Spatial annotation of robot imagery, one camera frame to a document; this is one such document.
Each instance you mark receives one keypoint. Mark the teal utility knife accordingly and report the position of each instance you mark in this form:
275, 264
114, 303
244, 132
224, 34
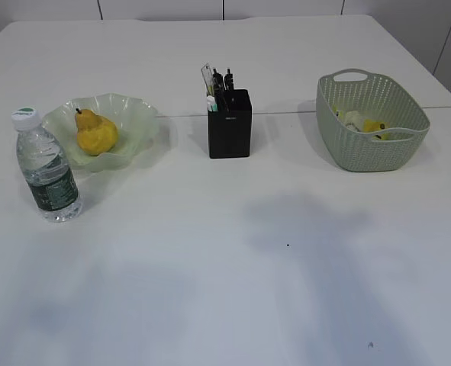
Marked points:
211, 103

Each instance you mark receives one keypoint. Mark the black pen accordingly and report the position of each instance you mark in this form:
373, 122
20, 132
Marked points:
221, 100
229, 80
218, 83

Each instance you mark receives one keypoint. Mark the clear plastic ruler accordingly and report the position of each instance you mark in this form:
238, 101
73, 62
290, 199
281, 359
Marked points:
206, 72

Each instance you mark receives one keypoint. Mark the yellow pear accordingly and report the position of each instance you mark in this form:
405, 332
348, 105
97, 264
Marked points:
95, 134

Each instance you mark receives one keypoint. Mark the yellow white waste paper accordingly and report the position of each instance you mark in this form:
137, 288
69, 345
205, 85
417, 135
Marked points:
358, 122

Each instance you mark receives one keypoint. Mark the clear plastic water bottle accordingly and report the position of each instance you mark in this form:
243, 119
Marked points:
45, 167

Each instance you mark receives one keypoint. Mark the yellow utility knife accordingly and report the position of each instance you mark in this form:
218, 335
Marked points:
210, 87

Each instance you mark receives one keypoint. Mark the black square pen holder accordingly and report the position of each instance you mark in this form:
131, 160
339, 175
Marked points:
229, 131

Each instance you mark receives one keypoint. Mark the green glass wavy plate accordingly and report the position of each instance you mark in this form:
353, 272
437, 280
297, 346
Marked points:
134, 118

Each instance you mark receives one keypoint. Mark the green plastic woven basket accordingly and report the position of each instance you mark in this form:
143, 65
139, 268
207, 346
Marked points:
379, 97

